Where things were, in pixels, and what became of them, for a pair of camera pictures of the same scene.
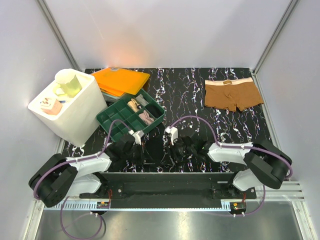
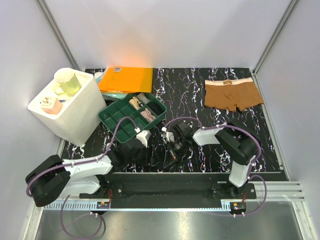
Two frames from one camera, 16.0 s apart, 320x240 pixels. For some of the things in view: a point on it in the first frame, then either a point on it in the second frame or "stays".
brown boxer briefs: [226, 94] stays
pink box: [51, 106] stays
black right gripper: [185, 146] to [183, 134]
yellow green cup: [69, 84] stays
